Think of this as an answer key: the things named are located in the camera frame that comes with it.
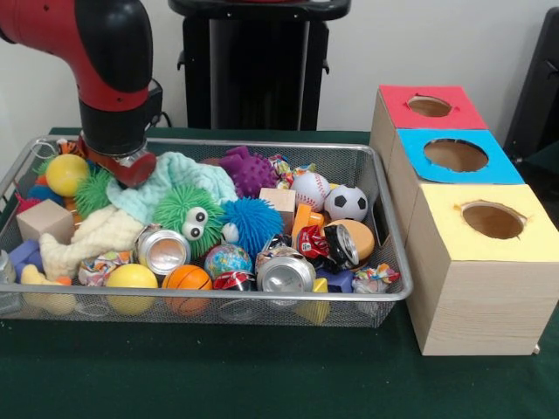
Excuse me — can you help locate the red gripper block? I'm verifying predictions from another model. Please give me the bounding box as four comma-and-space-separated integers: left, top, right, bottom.
79, 133, 159, 189

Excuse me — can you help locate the large green spiky ball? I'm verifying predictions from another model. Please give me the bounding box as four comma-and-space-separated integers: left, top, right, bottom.
73, 168, 114, 219

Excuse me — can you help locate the pale blue waffle cloth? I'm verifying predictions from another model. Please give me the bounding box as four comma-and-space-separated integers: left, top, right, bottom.
107, 152, 238, 226

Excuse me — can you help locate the cream yellow knitted cloth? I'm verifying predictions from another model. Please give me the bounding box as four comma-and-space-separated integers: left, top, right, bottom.
39, 206, 146, 282

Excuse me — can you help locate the crushed shiny silver can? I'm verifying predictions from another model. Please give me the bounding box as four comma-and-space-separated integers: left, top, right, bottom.
135, 227, 191, 277

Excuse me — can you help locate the blue spiky ball with eyes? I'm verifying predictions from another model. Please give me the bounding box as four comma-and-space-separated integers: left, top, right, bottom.
218, 197, 285, 258

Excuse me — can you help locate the shallow clear mesh bin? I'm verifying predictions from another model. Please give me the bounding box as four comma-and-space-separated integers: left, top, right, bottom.
0, 135, 415, 328

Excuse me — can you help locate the wooden box with three holes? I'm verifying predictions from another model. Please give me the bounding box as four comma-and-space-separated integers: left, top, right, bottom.
369, 85, 559, 356

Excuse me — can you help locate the light green spiky ball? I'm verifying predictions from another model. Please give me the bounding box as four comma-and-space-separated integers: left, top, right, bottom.
154, 184, 225, 258

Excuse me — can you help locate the plain wooden cube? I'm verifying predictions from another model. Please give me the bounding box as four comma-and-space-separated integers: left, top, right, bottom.
259, 188, 297, 235
17, 199, 75, 244

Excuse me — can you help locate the yellow smiley ball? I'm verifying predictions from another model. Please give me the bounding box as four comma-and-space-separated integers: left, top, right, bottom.
104, 264, 159, 315

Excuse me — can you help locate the purple spiky toy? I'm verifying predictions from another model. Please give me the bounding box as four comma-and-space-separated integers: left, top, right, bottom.
218, 146, 280, 198

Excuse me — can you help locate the small orange basketball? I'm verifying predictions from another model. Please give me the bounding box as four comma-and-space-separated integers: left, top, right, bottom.
162, 264, 213, 316

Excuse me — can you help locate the small blue globe ball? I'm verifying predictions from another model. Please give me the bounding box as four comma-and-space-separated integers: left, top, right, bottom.
204, 244, 253, 278

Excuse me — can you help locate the small yellow rubber duck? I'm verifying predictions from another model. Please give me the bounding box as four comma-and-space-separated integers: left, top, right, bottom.
19, 264, 75, 291

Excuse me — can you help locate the white baseball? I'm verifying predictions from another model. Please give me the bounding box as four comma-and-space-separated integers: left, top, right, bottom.
290, 171, 332, 212

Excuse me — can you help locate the silver drink can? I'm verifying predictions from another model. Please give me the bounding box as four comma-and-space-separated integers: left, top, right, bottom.
257, 253, 317, 295

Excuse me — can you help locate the small soccer ball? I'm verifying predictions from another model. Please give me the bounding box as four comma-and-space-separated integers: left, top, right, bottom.
324, 184, 369, 223

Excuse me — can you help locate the black drink can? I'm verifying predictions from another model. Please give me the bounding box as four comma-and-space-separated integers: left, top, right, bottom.
321, 223, 361, 270

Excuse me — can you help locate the dark green table cloth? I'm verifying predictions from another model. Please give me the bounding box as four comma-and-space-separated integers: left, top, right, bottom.
0, 127, 559, 419

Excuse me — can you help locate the black upright panel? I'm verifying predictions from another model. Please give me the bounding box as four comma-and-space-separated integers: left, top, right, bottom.
507, 7, 559, 162

